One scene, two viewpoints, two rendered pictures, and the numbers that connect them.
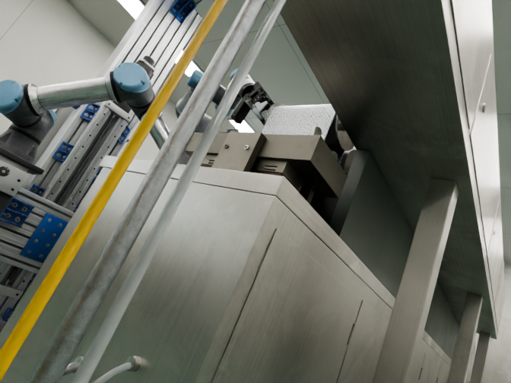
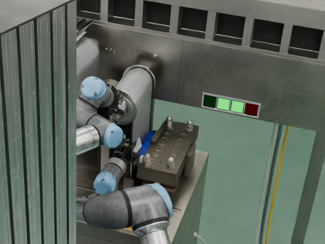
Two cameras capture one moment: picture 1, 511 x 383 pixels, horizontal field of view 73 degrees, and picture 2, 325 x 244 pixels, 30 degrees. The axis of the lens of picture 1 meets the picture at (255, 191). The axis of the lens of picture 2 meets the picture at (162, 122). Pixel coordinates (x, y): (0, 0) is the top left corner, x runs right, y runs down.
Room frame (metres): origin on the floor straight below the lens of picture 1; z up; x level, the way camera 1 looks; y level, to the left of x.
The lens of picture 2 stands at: (1.88, 1.90, 2.40)
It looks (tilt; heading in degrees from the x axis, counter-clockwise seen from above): 30 degrees down; 241
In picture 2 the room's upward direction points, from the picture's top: 5 degrees clockwise
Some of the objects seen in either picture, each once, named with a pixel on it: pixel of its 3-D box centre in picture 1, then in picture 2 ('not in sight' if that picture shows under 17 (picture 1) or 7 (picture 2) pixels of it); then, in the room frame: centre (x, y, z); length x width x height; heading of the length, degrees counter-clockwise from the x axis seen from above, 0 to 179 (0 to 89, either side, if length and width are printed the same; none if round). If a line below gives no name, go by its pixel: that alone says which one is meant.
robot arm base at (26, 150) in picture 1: (18, 144); not in sight; (1.35, 0.92, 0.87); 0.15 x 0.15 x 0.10
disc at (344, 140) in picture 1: (348, 125); (139, 81); (0.87, -0.17, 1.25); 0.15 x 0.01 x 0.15; 138
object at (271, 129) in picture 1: (284, 150); (140, 127); (0.92, -0.03, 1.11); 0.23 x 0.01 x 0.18; 48
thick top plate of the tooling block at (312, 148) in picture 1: (258, 162); (169, 150); (0.80, 0.02, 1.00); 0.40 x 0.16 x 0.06; 48
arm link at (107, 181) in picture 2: not in sight; (107, 180); (1.18, 0.27, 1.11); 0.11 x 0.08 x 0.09; 47
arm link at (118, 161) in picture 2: not in sight; (114, 167); (1.13, 0.21, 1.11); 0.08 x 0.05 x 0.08; 137
